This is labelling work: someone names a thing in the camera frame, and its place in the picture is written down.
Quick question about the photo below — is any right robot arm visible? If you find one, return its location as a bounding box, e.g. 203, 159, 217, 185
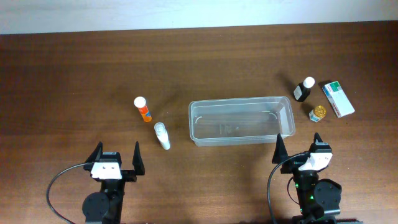
267, 133, 342, 224

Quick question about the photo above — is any clear plastic container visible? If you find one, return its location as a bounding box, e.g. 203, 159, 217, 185
188, 96, 296, 147

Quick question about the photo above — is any small jar gold lid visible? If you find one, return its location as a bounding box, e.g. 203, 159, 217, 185
309, 105, 326, 122

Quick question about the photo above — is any orange tablet tube white cap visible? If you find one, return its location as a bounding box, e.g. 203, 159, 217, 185
134, 96, 152, 122

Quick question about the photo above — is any white calamine lotion bottle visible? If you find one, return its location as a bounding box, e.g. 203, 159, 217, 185
154, 122, 171, 150

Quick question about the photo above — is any dark bottle white cap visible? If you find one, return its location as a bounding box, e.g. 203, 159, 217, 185
293, 77, 315, 102

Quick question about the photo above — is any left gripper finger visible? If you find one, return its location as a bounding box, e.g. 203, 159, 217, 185
132, 141, 146, 175
85, 141, 103, 163

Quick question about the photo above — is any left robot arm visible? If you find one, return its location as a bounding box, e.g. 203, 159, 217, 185
82, 142, 145, 224

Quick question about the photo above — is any white green medicine box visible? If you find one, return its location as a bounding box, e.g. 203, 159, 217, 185
322, 81, 355, 118

